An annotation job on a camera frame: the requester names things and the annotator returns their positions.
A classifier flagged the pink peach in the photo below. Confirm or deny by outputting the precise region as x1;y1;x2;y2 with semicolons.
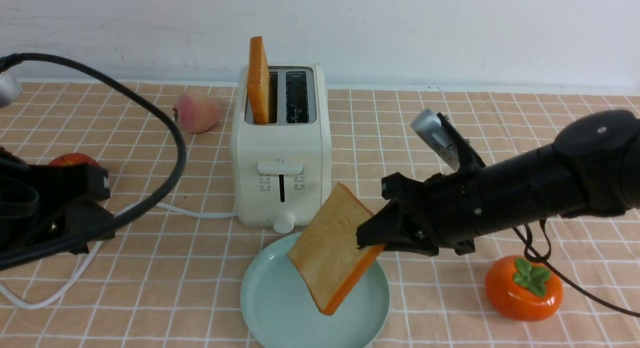
173;90;222;134

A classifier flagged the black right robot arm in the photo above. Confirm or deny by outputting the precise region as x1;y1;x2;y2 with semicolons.
356;109;640;257

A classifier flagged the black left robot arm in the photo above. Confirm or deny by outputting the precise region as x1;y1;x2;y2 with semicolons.
1;149;118;271

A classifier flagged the thin black cable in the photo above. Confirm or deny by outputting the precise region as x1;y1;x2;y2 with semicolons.
511;219;640;318

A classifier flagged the light blue plate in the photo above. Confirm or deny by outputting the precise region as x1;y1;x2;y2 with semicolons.
240;233;390;348

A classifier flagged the toast slice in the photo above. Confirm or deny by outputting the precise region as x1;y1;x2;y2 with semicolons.
287;182;385;316
246;36;271;124

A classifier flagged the white power cable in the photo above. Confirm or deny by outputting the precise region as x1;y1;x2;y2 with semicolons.
0;202;237;309

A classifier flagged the checkered beige tablecloth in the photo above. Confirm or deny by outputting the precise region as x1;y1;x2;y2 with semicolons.
0;83;640;348

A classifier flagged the black thick cable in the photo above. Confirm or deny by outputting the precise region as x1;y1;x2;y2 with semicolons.
0;53;188;271

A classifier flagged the orange persimmon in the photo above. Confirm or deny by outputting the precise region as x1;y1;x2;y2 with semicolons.
484;256;564;322

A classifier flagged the red apple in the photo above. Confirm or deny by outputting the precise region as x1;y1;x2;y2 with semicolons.
48;152;102;168

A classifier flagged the white toaster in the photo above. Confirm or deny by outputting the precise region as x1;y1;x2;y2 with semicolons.
230;64;332;234

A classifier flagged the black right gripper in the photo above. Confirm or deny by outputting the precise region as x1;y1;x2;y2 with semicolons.
356;173;483;257

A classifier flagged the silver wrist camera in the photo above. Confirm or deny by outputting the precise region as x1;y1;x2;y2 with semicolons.
410;109;486;171

